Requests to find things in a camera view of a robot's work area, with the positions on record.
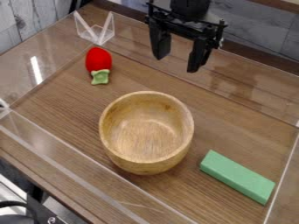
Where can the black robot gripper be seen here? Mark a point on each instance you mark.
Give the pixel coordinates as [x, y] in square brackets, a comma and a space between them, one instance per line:
[188, 18]

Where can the red plush strawberry green stem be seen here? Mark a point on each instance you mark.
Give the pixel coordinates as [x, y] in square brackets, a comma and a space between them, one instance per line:
[98, 64]

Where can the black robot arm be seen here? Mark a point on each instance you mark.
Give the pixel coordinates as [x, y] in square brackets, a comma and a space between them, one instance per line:
[188, 19]

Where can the wooden bowl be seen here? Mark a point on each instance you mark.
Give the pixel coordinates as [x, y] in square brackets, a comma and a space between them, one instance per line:
[146, 129]

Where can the green rectangular block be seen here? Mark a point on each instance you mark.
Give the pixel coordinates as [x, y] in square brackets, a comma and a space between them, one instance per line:
[237, 176]

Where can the clear acrylic corner bracket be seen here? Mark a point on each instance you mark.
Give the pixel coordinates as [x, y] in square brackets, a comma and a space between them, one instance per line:
[97, 34]

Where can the black metal bracket with bolt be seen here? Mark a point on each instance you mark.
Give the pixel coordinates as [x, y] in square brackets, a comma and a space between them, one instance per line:
[41, 212]

